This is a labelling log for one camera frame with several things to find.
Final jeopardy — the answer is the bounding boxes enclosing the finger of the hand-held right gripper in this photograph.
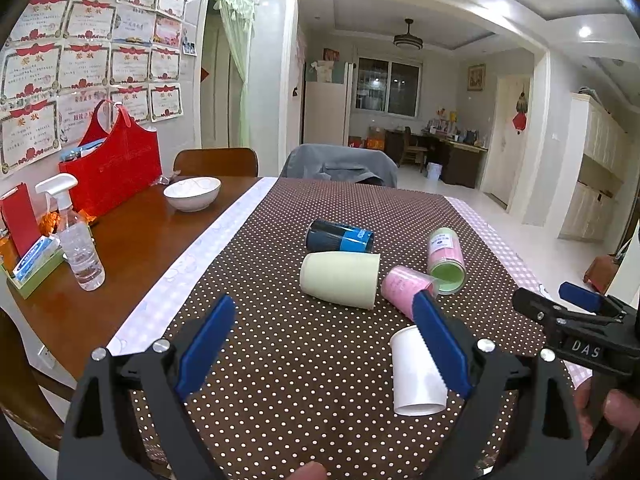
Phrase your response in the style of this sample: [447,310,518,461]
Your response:
[511,287,568,333]
[558,282,627,318]

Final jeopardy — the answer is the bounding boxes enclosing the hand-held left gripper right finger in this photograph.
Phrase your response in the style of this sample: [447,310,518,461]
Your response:
[411,290,589,480]

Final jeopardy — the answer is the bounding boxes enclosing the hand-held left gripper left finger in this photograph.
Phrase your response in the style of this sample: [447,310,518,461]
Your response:
[57,294,237,480]

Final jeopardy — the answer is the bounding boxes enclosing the light green plastic cup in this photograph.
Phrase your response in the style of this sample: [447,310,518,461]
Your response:
[299,252,383,311]

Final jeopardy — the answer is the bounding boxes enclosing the white paper cup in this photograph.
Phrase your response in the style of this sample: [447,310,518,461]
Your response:
[389,325,449,417]

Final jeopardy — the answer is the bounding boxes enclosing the person's right hand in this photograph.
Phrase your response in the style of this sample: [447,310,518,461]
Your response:
[572,385,640,442]

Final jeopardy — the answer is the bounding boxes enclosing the person's left hand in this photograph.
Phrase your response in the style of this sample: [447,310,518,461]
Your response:
[279,460,329,480]

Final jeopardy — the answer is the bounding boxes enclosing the brown bag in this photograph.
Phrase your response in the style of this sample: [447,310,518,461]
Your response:
[582,254,622,295]

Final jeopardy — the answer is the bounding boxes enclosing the green and pink canister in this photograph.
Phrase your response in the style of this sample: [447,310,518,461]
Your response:
[426,227,467,295]

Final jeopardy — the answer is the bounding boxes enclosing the brown polka dot tablecloth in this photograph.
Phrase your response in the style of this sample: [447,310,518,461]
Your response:
[106,176,593,480]

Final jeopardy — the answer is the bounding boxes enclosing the white cabinet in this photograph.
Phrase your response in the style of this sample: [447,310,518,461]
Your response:
[559,91,630,244]

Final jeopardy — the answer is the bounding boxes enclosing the dark blue canister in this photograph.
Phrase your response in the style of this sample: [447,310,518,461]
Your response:
[305,219,376,255]

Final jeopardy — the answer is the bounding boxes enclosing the white door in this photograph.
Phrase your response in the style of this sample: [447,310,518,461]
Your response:
[487,74,532,207]

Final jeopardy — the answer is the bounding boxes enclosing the white bowl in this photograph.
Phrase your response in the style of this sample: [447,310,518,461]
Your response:
[163,176,222,212]

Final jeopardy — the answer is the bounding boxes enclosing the clear spray bottle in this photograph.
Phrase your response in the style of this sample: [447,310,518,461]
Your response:
[35,173,107,292]

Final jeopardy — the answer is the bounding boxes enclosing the dark wooden desk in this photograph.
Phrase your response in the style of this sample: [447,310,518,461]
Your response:
[384,129,489,189]

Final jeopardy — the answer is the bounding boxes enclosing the green tissue box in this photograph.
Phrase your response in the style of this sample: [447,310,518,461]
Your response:
[4,236,67,299]

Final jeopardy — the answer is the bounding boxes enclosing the dark wooden chair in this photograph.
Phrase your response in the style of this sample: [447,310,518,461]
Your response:
[400,126,430,167]

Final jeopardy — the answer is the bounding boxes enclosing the red gift bag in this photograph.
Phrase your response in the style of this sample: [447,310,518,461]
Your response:
[58,99,162,219]

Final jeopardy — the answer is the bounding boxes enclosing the grey jacket on chair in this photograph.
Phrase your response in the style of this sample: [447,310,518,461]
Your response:
[279,143,399,189]

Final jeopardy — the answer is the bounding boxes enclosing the red envelope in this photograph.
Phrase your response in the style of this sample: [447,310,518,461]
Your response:
[0,183,42,259]

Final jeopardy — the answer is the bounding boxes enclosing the white refrigerator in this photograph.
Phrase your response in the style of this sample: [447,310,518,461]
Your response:
[302,81,351,147]

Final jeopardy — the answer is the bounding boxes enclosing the window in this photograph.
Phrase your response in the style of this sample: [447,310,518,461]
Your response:
[356,56,427,119]

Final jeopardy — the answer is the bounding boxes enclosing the ceiling lamp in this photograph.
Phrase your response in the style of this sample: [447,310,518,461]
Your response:
[393,18,424,52]

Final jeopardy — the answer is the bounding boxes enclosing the light green curtain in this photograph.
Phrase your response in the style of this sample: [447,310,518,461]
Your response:
[209,0,252,149]

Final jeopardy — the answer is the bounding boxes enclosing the wall of award certificates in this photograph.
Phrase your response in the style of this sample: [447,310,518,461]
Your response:
[0,0,197,177]

